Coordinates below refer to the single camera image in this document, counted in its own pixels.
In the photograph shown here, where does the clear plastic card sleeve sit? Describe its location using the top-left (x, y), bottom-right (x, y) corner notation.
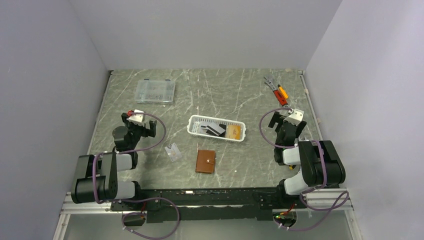
top-left (164, 142), bottom-right (183, 162)

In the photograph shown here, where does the white plastic basket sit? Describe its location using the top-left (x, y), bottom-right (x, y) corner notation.
top-left (187, 115), bottom-right (247, 143)

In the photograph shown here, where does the white striped card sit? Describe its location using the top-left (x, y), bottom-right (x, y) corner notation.
top-left (199, 121), bottom-right (227, 137)

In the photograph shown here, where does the brown leather card holder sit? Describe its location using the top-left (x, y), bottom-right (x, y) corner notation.
top-left (195, 149), bottom-right (216, 174)

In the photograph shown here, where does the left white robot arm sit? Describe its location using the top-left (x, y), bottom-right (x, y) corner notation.
top-left (71, 109), bottom-right (161, 210)

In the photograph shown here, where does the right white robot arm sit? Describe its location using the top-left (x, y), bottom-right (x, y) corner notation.
top-left (268, 109), bottom-right (346, 208)

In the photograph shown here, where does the red adjustable wrench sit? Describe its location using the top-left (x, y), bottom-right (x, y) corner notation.
top-left (273, 90), bottom-right (289, 108)

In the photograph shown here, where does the clear plastic organizer box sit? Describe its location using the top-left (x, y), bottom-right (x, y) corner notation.
top-left (134, 78), bottom-right (176, 104)

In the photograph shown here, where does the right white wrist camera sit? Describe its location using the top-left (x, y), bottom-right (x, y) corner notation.
top-left (285, 108), bottom-right (304, 126)

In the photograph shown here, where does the yellow handled screwdriver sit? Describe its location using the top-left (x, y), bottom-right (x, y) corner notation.
top-left (277, 84), bottom-right (289, 100)

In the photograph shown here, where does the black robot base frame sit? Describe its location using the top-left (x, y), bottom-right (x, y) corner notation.
top-left (110, 185), bottom-right (306, 223)

